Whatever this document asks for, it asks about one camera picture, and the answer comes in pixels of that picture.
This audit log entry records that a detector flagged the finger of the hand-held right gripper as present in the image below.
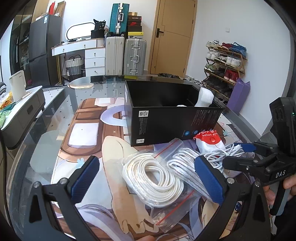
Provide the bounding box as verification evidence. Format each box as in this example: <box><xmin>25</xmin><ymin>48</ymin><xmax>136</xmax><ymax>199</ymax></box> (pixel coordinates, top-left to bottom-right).
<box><xmin>222</xmin><ymin>153</ymin><xmax>278</xmax><ymax>180</ymax></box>
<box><xmin>233</xmin><ymin>140</ymin><xmax>278</xmax><ymax>155</ymax></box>

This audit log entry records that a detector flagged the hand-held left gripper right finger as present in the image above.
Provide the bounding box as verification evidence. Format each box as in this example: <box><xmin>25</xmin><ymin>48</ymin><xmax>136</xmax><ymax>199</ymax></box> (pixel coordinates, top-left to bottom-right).
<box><xmin>194</xmin><ymin>155</ymin><xmax>272</xmax><ymax>241</ymax></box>

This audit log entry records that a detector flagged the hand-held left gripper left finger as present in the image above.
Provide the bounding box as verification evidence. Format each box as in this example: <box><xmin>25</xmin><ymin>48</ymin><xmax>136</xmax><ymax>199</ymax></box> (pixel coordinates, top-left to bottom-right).
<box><xmin>23</xmin><ymin>155</ymin><xmax>101</xmax><ymax>241</ymax></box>

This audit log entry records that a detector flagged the white charging cable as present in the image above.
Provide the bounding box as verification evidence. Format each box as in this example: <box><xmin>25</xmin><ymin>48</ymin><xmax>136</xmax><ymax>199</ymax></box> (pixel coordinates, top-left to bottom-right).
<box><xmin>203</xmin><ymin>142</ymin><xmax>245</xmax><ymax>174</ymax></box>

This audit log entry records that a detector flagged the bag of white laces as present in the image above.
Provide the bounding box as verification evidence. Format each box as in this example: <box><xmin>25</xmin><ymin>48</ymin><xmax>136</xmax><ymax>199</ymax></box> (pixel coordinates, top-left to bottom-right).
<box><xmin>151</xmin><ymin>138</ymin><xmax>222</xmax><ymax>202</ymax></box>

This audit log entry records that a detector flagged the bag of thick white rope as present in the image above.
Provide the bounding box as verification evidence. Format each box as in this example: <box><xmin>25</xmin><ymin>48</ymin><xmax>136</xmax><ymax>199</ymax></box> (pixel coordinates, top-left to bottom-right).
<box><xmin>117</xmin><ymin>151</ymin><xmax>197</xmax><ymax>234</ymax></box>

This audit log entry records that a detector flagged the white foam piece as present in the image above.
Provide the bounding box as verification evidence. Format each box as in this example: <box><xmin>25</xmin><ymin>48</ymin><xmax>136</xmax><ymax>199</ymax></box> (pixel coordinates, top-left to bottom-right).
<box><xmin>194</xmin><ymin>88</ymin><xmax>214</xmax><ymax>107</ymax></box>

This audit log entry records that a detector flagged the black cardboard box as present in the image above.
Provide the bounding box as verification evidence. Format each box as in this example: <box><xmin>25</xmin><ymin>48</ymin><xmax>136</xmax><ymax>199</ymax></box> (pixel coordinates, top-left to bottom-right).
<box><xmin>124</xmin><ymin>80</ymin><xmax>224</xmax><ymax>147</ymax></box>

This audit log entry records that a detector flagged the person's right forearm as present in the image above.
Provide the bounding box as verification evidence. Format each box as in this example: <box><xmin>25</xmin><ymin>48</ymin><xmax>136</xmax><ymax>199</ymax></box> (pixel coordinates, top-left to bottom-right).
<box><xmin>269</xmin><ymin>189</ymin><xmax>296</xmax><ymax>241</ymax></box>

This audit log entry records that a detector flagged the person's right hand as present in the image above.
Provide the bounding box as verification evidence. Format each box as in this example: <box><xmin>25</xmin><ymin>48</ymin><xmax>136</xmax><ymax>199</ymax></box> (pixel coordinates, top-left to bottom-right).
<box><xmin>262</xmin><ymin>173</ymin><xmax>296</xmax><ymax>206</ymax></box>

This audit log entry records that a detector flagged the red white glue packet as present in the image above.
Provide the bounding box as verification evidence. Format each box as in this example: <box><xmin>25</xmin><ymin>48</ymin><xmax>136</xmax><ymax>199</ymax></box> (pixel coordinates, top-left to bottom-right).
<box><xmin>193</xmin><ymin>130</ymin><xmax>225</xmax><ymax>154</ymax></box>

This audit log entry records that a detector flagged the purple bag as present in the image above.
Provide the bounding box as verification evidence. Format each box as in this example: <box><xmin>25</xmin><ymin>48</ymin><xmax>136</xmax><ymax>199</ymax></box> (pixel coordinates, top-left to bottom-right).
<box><xmin>227</xmin><ymin>78</ymin><xmax>251</xmax><ymax>114</ymax></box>

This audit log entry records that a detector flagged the shoe rack with shoes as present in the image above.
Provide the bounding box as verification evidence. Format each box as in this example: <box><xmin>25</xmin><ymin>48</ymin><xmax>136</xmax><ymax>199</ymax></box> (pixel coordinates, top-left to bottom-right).
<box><xmin>205</xmin><ymin>40</ymin><xmax>247</xmax><ymax>100</ymax></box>

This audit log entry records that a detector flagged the wooden shoe rack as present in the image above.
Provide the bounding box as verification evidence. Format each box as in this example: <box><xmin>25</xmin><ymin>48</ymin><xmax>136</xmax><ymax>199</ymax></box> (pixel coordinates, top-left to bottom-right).
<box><xmin>202</xmin><ymin>45</ymin><xmax>248</xmax><ymax>102</ymax></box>

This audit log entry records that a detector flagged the low grey side cabinet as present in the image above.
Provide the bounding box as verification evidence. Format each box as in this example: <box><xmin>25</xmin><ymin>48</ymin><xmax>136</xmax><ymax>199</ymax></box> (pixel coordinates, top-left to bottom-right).
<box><xmin>0</xmin><ymin>85</ymin><xmax>46</xmax><ymax>150</ymax></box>

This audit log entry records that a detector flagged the beige round cushion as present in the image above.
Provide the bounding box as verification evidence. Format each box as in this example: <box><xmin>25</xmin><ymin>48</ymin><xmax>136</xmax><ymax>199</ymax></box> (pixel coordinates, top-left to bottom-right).
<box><xmin>68</xmin><ymin>77</ymin><xmax>94</xmax><ymax>90</ymax></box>

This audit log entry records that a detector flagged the scattered pile of dark shoes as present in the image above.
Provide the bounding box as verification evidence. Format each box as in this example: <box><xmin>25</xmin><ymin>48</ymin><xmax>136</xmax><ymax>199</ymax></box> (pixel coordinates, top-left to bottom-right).
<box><xmin>158</xmin><ymin>72</ymin><xmax>203</xmax><ymax>85</ymax></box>

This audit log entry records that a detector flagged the green snack bag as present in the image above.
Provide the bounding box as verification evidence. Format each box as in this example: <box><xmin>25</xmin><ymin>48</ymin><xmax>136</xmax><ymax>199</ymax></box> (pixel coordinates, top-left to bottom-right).
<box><xmin>0</xmin><ymin>109</ymin><xmax>11</xmax><ymax>127</ymax></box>

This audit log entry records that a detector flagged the yellow snack bag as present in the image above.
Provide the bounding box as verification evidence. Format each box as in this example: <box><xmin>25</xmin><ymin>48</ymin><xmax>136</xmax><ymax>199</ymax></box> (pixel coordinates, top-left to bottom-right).
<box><xmin>0</xmin><ymin>91</ymin><xmax>12</xmax><ymax>109</ymax></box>

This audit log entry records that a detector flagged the woven basket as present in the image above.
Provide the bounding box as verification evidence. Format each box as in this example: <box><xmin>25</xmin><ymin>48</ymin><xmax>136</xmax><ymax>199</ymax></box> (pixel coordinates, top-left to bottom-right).
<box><xmin>65</xmin><ymin>56</ymin><xmax>84</xmax><ymax>76</ymax></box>

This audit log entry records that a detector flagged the white electric kettle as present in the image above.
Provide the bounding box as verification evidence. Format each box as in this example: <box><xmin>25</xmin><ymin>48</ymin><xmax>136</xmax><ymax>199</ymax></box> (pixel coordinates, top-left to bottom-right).
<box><xmin>9</xmin><ymin>70</ymin><xmax>27</xmax><ymax>102</ymax></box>

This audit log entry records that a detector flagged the white vanity desk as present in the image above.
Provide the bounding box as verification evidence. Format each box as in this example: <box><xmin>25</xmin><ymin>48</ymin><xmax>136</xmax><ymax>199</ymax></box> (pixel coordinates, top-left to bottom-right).
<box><xmin>51</xmin><ymin>38</ymin><xmax>106</xmax><ymax>77</ymax></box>

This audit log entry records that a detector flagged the white suitcase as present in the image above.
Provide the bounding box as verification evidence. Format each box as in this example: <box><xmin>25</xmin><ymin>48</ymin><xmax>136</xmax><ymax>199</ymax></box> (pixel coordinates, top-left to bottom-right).
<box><xmin>105</xmin><ymin>36</ymin><xmax>125</xmax><ymax>76</ymax></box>

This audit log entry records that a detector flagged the wooden door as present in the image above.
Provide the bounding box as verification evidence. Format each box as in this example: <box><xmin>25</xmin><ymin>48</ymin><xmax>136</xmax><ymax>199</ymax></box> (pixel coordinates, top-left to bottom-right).
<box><xmin>148</xmin><ymin>0</ymin><xmax>198</xmax><ymax>76</ymax></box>

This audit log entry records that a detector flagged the silver suitcase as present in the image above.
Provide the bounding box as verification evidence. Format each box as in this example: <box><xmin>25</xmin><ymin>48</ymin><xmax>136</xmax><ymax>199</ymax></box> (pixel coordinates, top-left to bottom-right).
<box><xmin>123</xmin><ymin>38</ymin><xmax>147</xmax><ymax>76</ymax></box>

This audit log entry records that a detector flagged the dark grey fridge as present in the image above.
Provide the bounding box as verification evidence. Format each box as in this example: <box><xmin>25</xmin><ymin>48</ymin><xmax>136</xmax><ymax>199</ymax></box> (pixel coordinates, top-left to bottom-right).
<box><xmin>28</xmin><ymin>14</ymin><xmax>63</xmax><ymax>87</ymax></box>

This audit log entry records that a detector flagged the oval mirror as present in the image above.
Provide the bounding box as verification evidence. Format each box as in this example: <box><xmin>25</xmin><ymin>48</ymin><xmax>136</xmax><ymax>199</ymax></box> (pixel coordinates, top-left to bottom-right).
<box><xmin>66</xmin><ymin>22</ymin><xmax>95</xmax><ymax>40</ymax></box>

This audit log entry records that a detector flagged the black bag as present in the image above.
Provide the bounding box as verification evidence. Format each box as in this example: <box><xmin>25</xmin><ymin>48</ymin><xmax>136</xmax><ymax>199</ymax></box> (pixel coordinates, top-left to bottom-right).
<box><xmin>91</xmin><ymin>19</ymin><xmax>107</xmax><ymax>39</ymax></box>

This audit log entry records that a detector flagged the tall black glass cabinet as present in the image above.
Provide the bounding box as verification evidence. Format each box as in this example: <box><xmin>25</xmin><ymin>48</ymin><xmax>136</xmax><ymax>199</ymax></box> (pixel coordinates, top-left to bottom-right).
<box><xmin>9</xmin><ymin>16</ymin><xmax>31</xmax><ymax>77</ymax></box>

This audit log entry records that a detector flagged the teal suitcase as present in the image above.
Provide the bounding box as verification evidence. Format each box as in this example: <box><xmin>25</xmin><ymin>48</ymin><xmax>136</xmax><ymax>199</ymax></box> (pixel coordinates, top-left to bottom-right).
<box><xmin>109</xmin><ymin>3</ymin><xmax>130</xmax><ymax>37</ymax></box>

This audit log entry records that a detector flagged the brown cardboard box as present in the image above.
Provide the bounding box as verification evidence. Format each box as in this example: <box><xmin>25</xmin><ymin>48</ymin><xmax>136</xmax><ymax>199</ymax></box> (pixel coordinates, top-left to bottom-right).
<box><xmin>56</xmin><ymin>1</ymin><xmax>66</xmax><ymax>18</ymax></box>

